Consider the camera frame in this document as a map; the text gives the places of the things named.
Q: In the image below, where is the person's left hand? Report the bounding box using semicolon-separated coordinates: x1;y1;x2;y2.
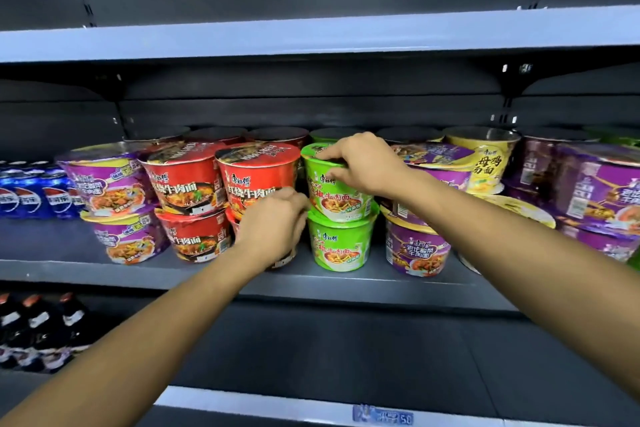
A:
233;186;311;274

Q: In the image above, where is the person's right hand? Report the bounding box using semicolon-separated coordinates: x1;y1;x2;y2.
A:
315;131;420;200

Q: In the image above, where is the person's right forearm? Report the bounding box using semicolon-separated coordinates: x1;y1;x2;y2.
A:
395;173;640;405

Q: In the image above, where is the person's left forearm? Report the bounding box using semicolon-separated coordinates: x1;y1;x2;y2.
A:
0;246;271;427

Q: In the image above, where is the blue price tag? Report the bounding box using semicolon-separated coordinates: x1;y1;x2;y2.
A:
352;404;415;426

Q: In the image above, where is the row of blue soda cans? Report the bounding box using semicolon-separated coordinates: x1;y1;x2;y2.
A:
0;159;87;220

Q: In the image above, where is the row of dark glass bottles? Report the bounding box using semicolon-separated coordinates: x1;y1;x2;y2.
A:
0;291;102;374

